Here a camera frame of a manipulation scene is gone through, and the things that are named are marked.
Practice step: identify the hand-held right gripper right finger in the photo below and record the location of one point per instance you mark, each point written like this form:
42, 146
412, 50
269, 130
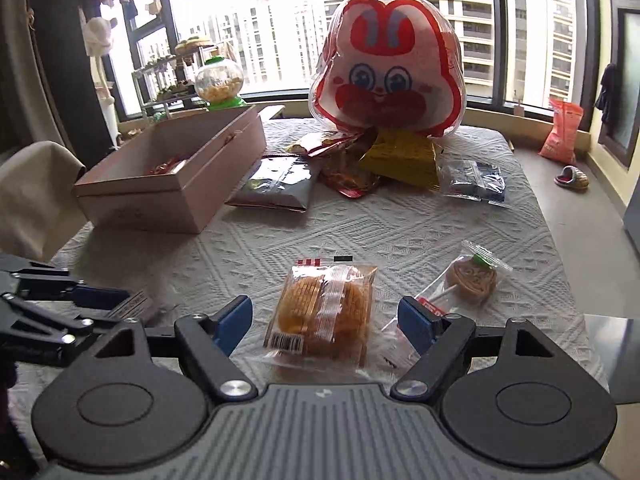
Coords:
416, 324

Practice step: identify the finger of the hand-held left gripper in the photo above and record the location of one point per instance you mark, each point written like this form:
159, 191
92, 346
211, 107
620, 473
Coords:
55, 331
100, 296

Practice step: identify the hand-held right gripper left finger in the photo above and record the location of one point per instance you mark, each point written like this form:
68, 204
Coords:
234, 322

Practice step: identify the small brown-label clear packet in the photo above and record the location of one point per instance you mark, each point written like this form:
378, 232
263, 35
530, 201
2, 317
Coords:
137, 305

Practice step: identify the orange cracker packet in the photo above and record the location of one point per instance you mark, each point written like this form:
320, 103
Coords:
322, 310

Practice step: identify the pink cardboard box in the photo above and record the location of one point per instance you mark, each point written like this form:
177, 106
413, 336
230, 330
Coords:
175, 195

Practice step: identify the grey foil snack packet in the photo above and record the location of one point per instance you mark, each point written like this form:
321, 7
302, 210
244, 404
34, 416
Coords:
275, 185

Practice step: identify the yellow snack packet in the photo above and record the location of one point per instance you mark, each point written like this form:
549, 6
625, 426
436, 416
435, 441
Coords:
400, 160

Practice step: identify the cookie lollipop in clear wrapper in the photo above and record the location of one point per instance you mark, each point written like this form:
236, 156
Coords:
472, 280

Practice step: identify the white textured tablecloth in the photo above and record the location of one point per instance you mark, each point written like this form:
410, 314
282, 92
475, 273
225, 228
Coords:
350, 232

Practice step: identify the chair with beige cover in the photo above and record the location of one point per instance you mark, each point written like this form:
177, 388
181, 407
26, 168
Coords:
35, 195

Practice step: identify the red packet inside box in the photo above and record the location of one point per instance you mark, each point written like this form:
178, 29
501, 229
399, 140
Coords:
166, 165

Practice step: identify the clear packet with dark-blue contents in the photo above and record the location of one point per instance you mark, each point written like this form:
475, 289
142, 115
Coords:
475, 180

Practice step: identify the red foil snack packet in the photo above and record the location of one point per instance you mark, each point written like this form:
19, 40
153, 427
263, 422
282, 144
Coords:
325, 145

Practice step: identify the grey board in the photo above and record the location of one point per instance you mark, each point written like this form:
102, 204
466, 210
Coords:
615, 355

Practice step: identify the plaid slipper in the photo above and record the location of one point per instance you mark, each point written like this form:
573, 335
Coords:
572, 179

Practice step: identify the wooden bench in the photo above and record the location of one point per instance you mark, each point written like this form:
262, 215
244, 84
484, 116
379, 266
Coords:
271, 111

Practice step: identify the metal shelf rack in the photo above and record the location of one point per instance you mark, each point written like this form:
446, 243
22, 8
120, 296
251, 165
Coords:
165, 75

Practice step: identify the orange plastic bag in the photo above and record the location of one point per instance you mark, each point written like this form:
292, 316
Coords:
561, 132

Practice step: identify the candy jar with green base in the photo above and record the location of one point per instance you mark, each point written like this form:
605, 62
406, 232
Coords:
219, 82

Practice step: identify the rabbit-face snack bag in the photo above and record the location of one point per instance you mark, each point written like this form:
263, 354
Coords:
390, 70

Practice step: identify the white cat tree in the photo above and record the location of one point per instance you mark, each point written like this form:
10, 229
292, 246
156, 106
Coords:
99, 40

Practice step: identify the dark hanging cloth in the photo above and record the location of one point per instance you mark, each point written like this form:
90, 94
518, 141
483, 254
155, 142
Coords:
607, 95

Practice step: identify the dark-framed cabinet door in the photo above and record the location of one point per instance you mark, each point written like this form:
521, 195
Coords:
627, 80

